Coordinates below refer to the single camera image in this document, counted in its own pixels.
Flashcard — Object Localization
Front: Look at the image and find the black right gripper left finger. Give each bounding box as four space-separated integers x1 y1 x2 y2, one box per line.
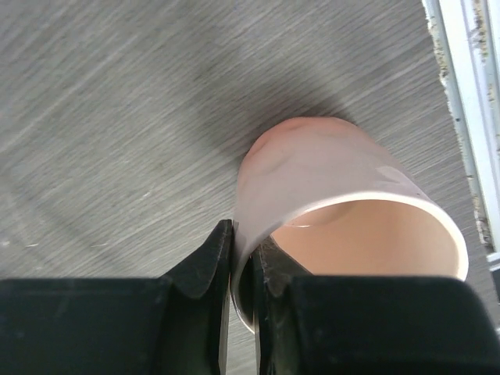
1 220 233 374

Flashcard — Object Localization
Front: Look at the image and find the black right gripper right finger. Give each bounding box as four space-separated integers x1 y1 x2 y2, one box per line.
252 240 499 374

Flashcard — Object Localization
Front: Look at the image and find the pink ceramic mug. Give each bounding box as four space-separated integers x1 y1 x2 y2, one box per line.
230 117 469 330

